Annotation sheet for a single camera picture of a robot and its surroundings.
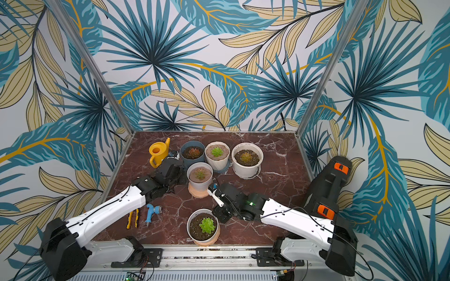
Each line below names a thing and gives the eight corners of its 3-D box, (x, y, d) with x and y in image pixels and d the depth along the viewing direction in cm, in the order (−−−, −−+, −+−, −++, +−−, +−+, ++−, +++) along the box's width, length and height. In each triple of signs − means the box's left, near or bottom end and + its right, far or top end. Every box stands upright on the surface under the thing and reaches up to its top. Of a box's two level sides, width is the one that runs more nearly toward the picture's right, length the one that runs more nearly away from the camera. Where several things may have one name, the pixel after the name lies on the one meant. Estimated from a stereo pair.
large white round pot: (232, 180, 99) (233, 166, 88) (231, 157, 109) (232, 142, 98) (260, 180, 100) (265, 166, 88) (257, 157, 110) (261, 142, 98)
